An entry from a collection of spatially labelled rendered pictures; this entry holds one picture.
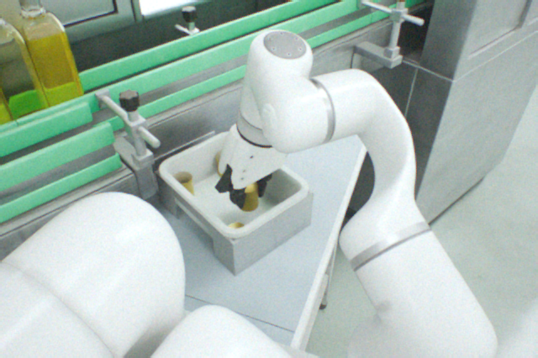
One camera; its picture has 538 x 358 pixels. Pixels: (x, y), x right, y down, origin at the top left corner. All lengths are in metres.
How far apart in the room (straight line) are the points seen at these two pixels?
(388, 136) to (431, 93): 0.84
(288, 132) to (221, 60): 0.45
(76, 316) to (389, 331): 0.28
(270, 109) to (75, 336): 0.29
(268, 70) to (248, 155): 0.14
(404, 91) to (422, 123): 0.11
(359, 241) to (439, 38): 0.92
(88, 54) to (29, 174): 0.37
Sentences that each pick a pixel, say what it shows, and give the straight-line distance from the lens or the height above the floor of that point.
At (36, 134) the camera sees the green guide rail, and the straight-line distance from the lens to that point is 0.75.
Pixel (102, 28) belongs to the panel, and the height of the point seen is 0.99.
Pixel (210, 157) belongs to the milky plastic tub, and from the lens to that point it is 0.86.
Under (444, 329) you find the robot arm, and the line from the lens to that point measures 0.42.
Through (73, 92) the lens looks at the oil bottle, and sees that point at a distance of 0.78.
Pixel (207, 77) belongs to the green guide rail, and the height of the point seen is 0.91.
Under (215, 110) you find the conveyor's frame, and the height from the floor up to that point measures 0.85.
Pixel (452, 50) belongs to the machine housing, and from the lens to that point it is 1.28.
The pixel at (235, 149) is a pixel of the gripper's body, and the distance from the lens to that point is 0.61.
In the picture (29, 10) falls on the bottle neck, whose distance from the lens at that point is 0.74.
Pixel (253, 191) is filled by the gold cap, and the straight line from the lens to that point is 0.72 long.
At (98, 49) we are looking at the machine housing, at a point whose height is 0.94.
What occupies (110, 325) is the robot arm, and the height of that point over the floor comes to 1.11.
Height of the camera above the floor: 1.34
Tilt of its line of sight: 42 degrees down
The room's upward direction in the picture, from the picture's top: straight up
